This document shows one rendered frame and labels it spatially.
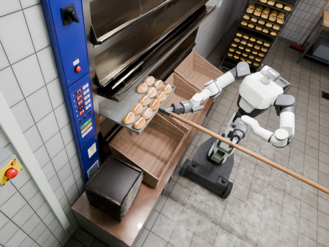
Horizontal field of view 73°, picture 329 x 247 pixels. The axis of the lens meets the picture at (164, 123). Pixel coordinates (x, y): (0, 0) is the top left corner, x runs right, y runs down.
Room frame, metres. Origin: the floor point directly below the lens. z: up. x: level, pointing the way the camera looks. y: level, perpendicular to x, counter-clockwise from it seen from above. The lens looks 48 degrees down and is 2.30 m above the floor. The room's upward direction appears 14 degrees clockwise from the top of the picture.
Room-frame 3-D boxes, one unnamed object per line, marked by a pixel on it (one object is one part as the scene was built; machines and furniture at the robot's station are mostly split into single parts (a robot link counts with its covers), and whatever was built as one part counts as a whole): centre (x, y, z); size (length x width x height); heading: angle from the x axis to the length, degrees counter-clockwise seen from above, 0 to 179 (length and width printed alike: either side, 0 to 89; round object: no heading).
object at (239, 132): (1.04, -0.51, 1.20); 0.12 x 0.10 x 0.13; 157
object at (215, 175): (1.54, -0.68, 0.19); 0.64 x 0.52 x 0.33; 163
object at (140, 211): (1.59, -0.07, 0.29); 2.42 x 0.56 x 0.58; 163
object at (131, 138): (1.14, 0.08, 0.72); 0.56 x 0.49 x 0.28; 164
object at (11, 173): (0.31, 0.52, 1.46); 0.04 x 0.04 x 0.04; 73
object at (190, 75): (2.29, -0.26, 0.72); 0.56 x 0.49 x 0.28; 162
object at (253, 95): (1.48, -0.68, 1.27); 0.34 x 0.30 x 0.36; 46
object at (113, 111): (1.16, 0.24, 1.19); 0.55 x 0.36 x 0.03; 164
